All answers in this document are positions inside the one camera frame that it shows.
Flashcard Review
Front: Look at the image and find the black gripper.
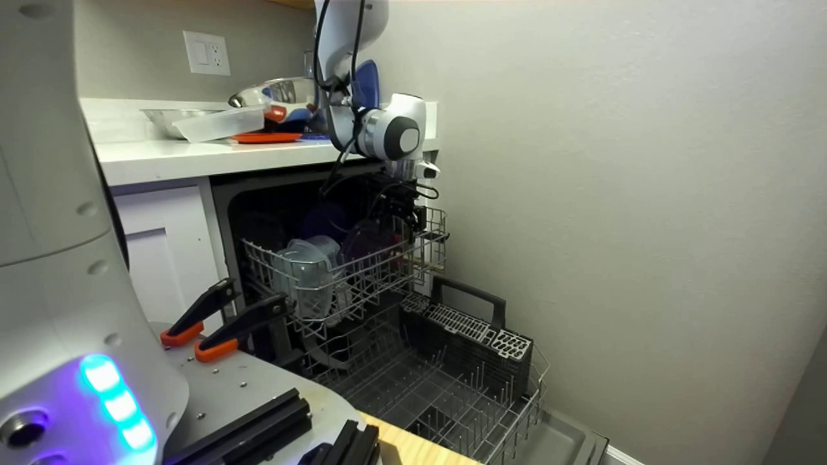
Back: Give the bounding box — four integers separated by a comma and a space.
376, 175, 433, 235

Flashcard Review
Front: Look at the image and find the white wire dishwasher rack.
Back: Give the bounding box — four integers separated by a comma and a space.
240, 204, 451, 345
293, 292, 553, 465

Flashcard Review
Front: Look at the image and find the dishwasher body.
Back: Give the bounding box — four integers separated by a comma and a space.
210, 162, 451, 383

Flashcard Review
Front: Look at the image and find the dishwasher door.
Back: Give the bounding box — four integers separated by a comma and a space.
482, 402, 643, 465

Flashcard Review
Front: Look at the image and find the black cutlery basket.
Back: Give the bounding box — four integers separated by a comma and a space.
398, 274, 538, 402

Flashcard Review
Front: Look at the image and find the flat orange lid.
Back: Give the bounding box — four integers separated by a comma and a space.
234, 126, 305, 146

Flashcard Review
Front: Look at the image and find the white kitchen countertop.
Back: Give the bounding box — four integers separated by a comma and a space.
81, 95, 438, 189

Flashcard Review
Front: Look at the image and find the black clamp with orange tips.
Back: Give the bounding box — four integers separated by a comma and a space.
159, 279, 240, 350
192, 295, 290, 366

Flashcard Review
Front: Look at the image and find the clear plastic tray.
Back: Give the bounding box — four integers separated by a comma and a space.
139, 101, 262, 145

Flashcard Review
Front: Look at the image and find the white cabinet door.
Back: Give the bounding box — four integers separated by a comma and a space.
108, 177, 236, 332

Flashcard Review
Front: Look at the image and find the metal robot platform plate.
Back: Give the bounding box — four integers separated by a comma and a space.
159, 319, 383, 465

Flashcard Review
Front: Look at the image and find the wooden platform board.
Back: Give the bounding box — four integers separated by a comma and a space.
356, 410, 482, 465

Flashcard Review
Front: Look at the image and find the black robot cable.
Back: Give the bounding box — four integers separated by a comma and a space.
308, 0, 373, 175

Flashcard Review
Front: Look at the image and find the black aluminium rail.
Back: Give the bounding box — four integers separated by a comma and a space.
296, 419, 383, 465
162, 384, 316, 465

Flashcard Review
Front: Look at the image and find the white wall outlet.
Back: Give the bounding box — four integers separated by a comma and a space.
182, 29, 234, 77

